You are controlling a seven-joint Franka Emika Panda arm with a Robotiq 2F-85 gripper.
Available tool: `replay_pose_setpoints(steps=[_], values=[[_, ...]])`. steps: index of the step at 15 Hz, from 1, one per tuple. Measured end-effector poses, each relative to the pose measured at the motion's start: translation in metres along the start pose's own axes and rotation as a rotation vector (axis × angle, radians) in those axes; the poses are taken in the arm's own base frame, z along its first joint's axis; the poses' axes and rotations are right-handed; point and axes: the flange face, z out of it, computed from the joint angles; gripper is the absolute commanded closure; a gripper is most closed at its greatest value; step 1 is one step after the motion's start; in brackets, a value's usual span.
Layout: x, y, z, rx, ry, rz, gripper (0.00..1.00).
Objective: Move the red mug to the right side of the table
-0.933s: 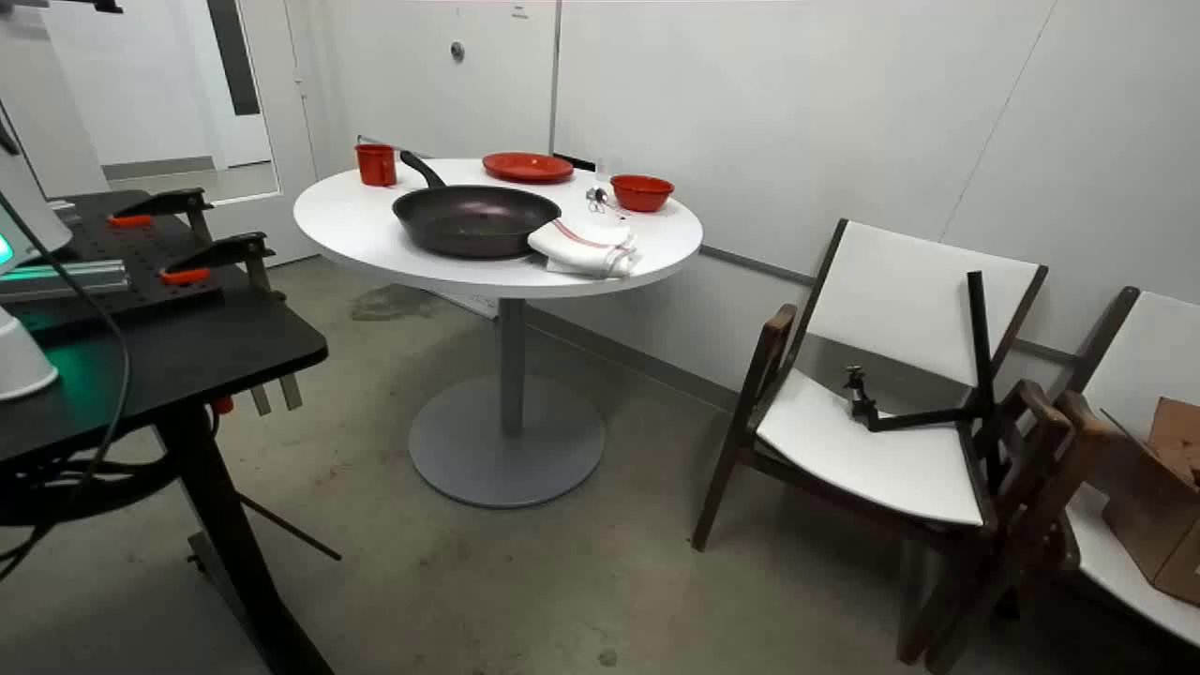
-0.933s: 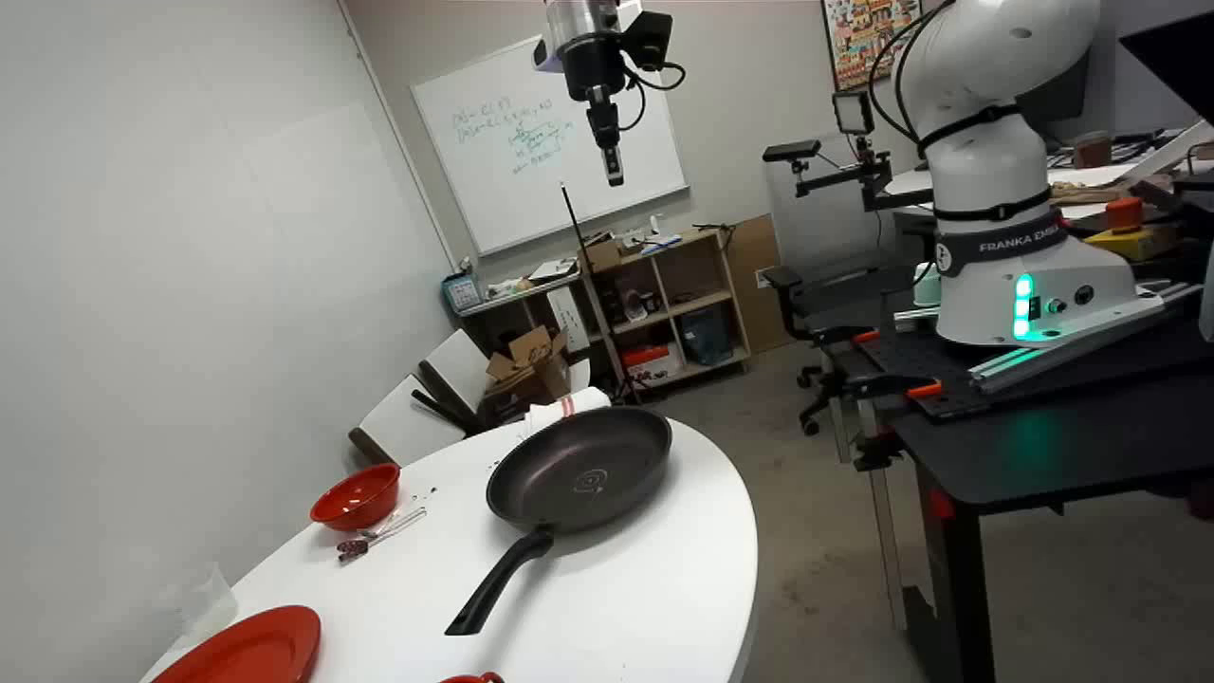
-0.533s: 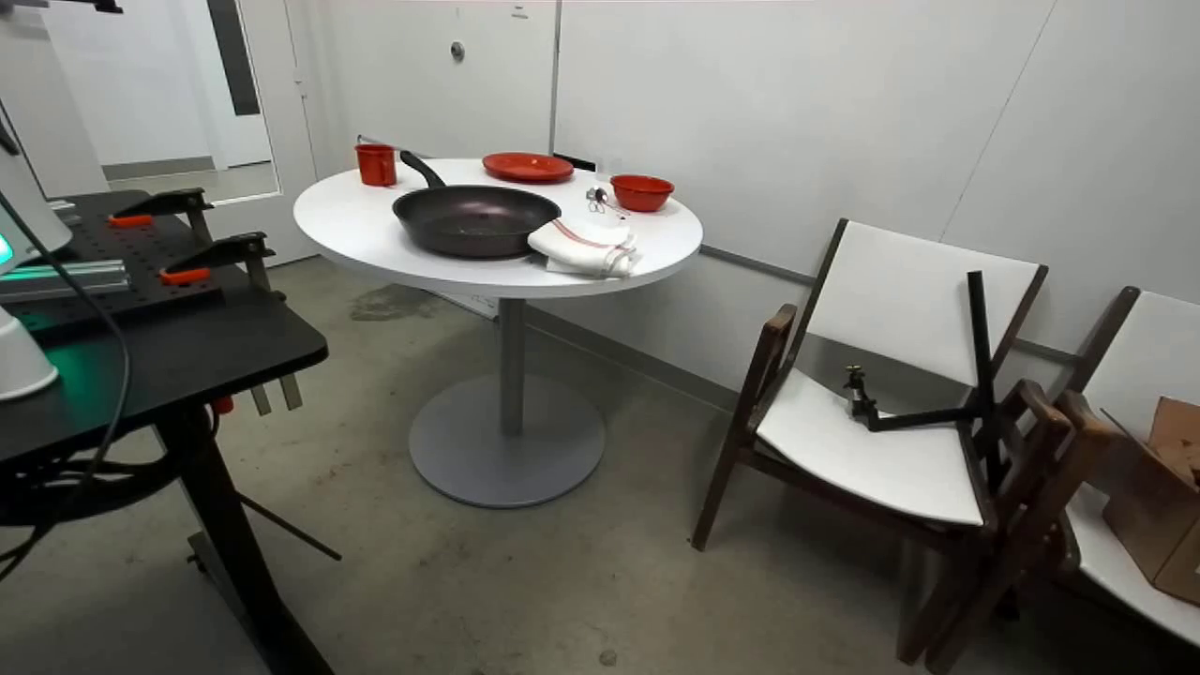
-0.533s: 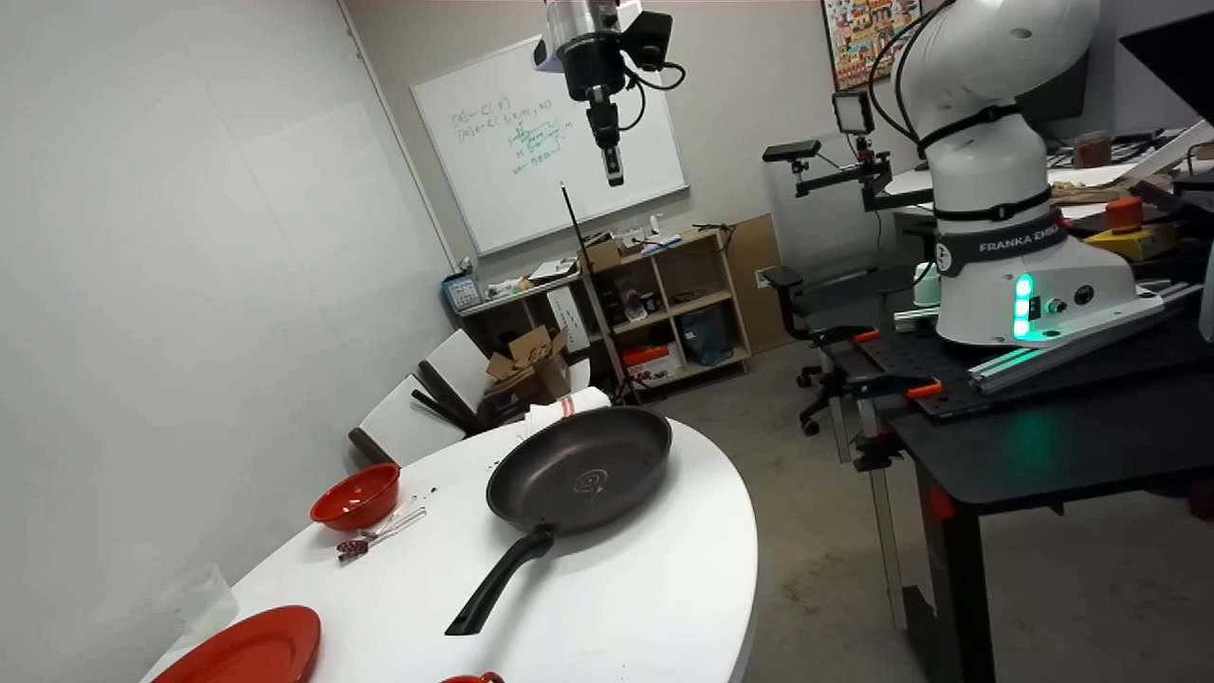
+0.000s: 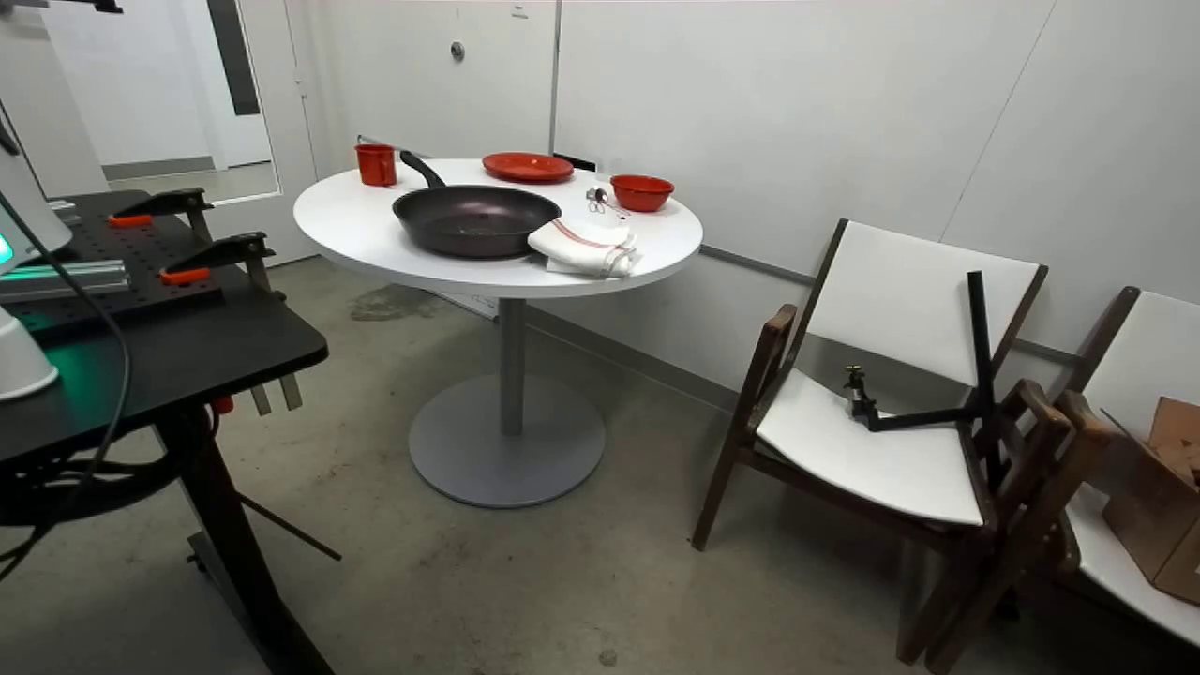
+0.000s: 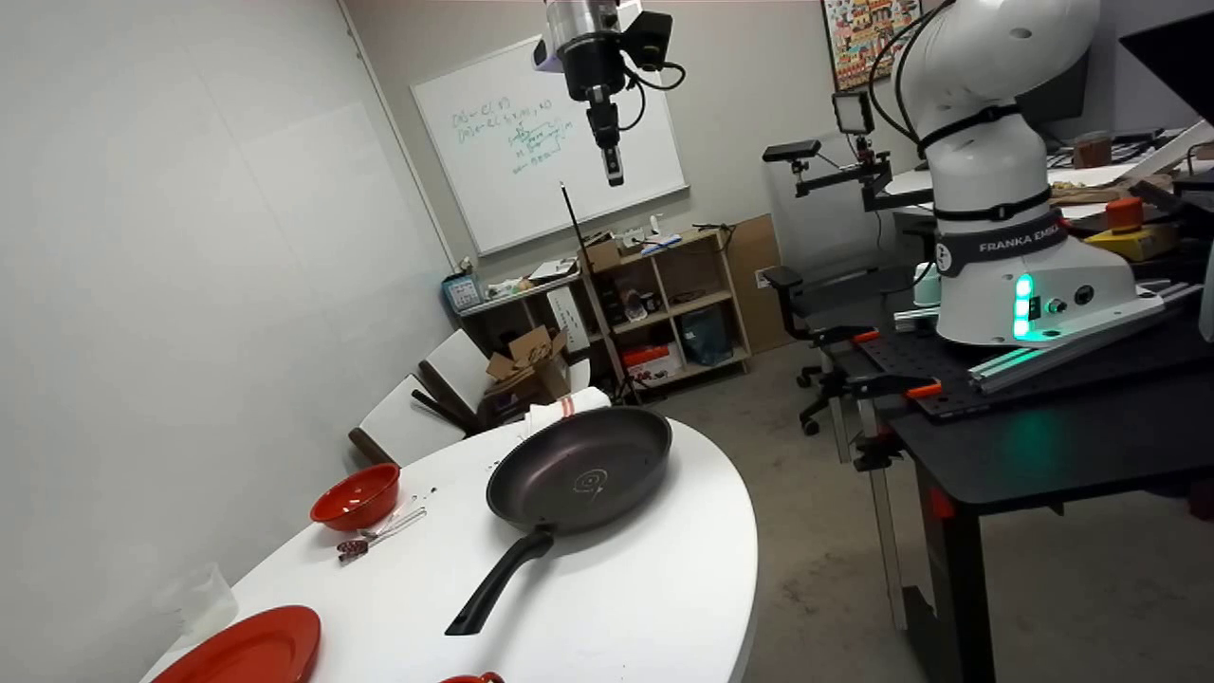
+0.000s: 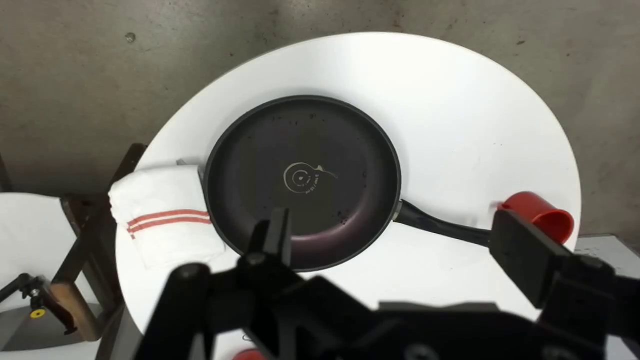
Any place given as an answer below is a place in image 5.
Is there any red mug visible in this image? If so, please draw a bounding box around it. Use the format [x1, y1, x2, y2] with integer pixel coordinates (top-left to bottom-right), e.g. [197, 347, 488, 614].
[353, 139, 403, 192]

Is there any white towel red stripe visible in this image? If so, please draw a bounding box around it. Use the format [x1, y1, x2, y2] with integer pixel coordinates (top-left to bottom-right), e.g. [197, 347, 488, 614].
[527, 209, 645, 282]

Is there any red bowl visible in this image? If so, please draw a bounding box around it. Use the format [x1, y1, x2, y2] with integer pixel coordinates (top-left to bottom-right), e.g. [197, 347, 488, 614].
[608, 174, 680, 218]

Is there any black frying pan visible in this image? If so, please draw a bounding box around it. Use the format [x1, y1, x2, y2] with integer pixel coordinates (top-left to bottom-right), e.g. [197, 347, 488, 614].
[390, 148, 568, 264]

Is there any red plate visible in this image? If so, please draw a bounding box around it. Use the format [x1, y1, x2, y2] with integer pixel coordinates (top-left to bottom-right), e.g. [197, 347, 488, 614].
[480, 151, 579, 188]

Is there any wooden chair white seat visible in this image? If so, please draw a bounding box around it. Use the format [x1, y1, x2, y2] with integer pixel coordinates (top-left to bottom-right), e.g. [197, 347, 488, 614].
[1047, 282, 1200, 653]
[690, 214, 1082, 675]

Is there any black desk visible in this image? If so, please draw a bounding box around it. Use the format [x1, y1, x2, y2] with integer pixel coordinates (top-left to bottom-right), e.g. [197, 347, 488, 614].
[0, 183, 345, 675]

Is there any brown cardboard box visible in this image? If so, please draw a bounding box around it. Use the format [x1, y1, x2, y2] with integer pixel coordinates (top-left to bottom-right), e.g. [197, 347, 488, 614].
[1083, 394, 1200, 612]

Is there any white tilted panel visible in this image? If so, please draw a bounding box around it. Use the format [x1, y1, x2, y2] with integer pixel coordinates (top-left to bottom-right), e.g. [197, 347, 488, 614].
[0, 107, 75, 274]

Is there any round white pedestal table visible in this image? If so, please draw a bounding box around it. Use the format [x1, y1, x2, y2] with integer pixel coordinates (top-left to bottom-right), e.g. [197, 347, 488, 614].
[289, 154, 709, 516]

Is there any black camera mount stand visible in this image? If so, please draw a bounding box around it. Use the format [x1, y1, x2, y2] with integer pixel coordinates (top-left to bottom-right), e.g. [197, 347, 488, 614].
[839, 269, 1007, 493]

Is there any black clamp orange handle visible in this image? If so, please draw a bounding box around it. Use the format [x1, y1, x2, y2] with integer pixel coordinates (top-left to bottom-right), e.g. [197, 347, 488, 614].
[157, 231, 308, 422]
[107, 183, 218, 243]

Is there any black desk cable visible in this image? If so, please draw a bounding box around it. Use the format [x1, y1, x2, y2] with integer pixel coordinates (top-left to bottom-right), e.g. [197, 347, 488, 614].
[0, 192, 173, 586]

